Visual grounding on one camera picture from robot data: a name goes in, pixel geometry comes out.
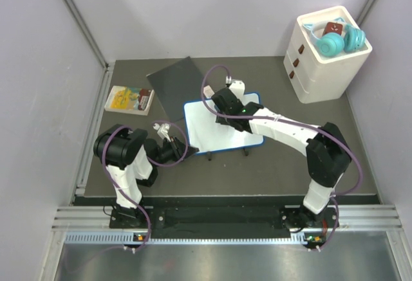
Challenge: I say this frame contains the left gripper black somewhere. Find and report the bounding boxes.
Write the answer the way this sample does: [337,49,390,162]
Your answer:
[153,135,199,167]

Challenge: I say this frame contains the blue framed whiteboard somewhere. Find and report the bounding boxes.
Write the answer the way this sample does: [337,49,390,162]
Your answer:
[183,100,265,155]

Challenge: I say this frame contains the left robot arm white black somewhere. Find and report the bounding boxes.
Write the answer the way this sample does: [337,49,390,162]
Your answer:
[93,122,200,229]

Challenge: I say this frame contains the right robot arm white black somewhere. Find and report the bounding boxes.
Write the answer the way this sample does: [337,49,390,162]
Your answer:
[212,87,351,228]

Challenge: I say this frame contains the dark grey notebook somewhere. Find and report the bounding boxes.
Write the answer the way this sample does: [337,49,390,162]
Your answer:
[147,57,203,123]

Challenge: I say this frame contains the yellow picture book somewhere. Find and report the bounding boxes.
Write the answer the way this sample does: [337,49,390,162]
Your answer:
[104,86,155,116]

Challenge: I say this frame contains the brown square toy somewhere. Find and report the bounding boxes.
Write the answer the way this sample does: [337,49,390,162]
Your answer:
[323,22,343,35]

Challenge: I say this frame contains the teal headphones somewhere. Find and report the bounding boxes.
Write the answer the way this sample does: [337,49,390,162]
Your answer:
[303,21,366,58]

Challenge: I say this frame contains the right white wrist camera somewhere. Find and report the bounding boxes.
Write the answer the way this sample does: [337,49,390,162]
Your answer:
[225,75,245,100]

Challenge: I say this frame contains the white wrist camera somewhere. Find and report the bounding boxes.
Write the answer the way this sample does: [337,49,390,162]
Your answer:
[225,75,245,100]
[153,123,171,141]

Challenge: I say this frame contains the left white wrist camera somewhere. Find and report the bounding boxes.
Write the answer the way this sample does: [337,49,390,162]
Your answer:
[153,123,171,141]

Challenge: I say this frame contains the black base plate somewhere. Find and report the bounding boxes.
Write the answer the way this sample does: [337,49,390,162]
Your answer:
[109,203,339,239]

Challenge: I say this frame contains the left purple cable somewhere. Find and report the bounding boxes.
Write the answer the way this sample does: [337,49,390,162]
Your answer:
[100,120,189,253]

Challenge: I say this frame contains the purple cable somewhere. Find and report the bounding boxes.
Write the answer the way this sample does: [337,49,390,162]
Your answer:
[100,120,189,253]
[201,64,364,251]

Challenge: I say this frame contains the grey slotted cable duct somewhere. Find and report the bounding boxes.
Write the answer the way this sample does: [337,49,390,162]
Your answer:
[66,231,326,246]

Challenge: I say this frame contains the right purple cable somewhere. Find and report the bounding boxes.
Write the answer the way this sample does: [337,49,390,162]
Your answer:
[201,64,364,251]

